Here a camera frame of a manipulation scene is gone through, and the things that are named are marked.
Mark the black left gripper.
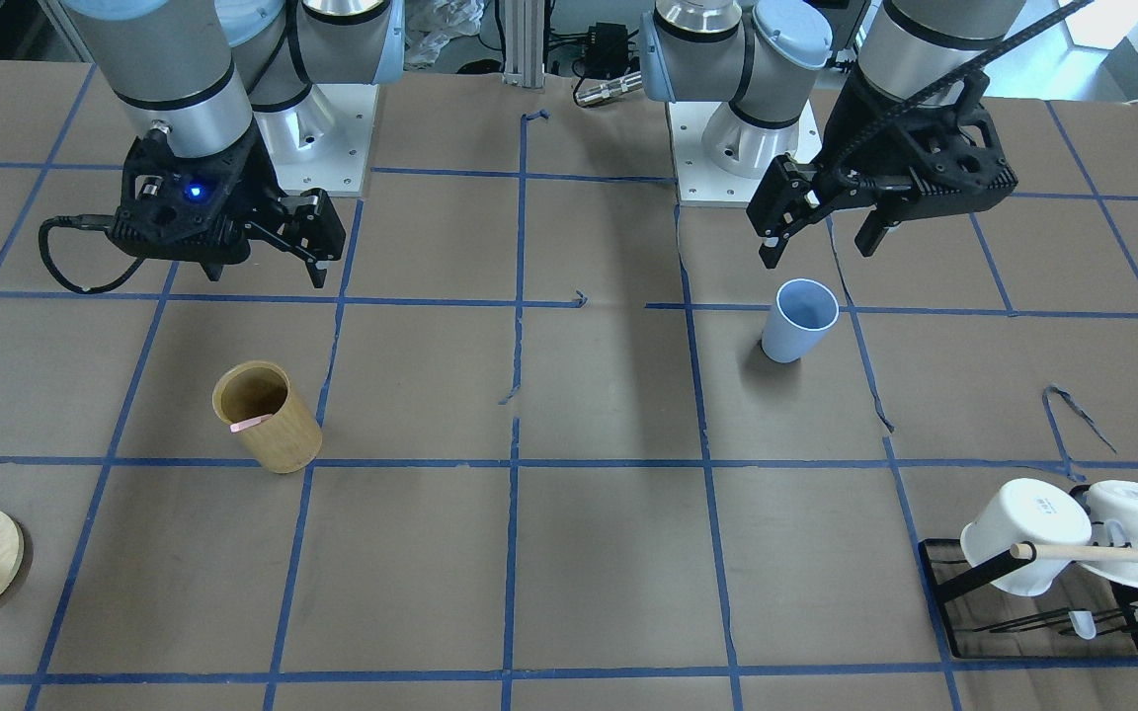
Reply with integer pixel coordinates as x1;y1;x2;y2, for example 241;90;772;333
747;68;1017;270

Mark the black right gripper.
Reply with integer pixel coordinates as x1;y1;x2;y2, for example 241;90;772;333
109;122;345;289

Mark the pink chopstick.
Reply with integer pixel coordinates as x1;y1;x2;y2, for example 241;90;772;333
228;414;273;435

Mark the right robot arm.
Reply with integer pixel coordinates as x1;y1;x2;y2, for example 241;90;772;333
38;1;405;292

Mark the light blue plastic cup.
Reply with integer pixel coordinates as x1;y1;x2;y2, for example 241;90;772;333
762;278;840;363

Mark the bamboo chopstick holder cup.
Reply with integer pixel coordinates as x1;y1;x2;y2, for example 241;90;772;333
211;359;322;474

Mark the wooden dowel rod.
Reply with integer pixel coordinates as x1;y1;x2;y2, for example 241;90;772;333
1007;541;1138;564

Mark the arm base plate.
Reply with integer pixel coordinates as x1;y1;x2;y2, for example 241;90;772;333
667;101;822;207
254;84;380;198

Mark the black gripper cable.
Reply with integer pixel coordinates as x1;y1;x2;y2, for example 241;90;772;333
38;213;147;295

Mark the black wire cup rack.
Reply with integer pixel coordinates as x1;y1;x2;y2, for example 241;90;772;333
920;483;1138;659

